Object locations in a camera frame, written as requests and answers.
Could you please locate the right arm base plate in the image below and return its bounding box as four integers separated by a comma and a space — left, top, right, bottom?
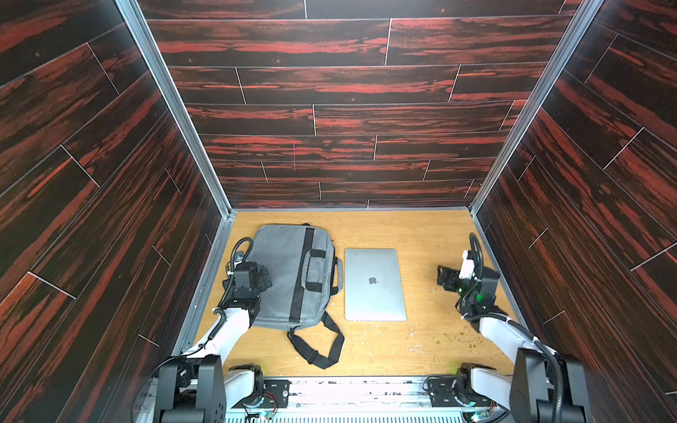
422, 375, 495, 409

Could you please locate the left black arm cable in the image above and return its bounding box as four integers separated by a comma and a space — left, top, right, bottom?
226, 236, 255, 276

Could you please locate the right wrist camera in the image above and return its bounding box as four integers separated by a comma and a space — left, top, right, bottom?
458, 250, 484, 280

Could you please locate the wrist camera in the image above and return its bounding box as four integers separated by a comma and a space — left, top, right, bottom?
232, 262, 259, 289
458, 250, 484, 280

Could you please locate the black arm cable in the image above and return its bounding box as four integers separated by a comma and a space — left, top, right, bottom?
226, 236, 255, 276
464, 232, 567, 423

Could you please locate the silver apple laptop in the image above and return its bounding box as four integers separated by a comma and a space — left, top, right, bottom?
345, 249, 407, 322

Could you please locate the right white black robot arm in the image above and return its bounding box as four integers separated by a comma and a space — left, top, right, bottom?
437, 265, 593, 422

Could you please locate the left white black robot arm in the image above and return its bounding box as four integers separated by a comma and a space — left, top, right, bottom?
153, 262, 272, 422

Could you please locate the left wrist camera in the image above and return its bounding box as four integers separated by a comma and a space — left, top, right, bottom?
232, 262, 259, 289

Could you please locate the aluminium front rail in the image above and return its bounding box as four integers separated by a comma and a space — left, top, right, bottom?
223, 376, 516, 422

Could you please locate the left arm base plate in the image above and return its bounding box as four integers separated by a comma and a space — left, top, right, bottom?
234, 379, 291, 412

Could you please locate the grey zippered laptop bag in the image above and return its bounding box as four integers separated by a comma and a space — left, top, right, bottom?
250, 224, 345, 369

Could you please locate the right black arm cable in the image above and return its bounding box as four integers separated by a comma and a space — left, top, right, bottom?
464, 232, 567, 423

